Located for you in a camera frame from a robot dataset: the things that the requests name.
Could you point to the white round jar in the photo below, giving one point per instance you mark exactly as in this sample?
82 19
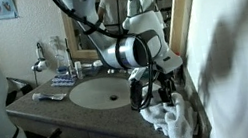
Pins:
97 63

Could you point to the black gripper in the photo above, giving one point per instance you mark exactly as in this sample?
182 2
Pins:
165 79

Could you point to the white towel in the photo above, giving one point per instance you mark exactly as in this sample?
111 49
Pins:
177 124

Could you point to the white toothpaste tube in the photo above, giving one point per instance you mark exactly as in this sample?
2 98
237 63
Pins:
49 96

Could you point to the clear tall container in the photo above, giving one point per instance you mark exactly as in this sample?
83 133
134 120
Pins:
60 61

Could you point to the white round sink basin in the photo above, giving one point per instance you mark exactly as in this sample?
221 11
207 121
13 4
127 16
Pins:
94 94

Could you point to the white cosmetic tube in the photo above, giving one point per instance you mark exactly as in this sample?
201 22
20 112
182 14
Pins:
87 65

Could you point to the small white bottle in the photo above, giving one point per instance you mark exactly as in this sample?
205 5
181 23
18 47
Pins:
79 69

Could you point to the wood-framed mirror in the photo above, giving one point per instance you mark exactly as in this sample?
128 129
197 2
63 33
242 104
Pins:
180 2

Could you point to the white wall hair dryer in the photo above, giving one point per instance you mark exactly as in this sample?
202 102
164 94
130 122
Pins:
41 64

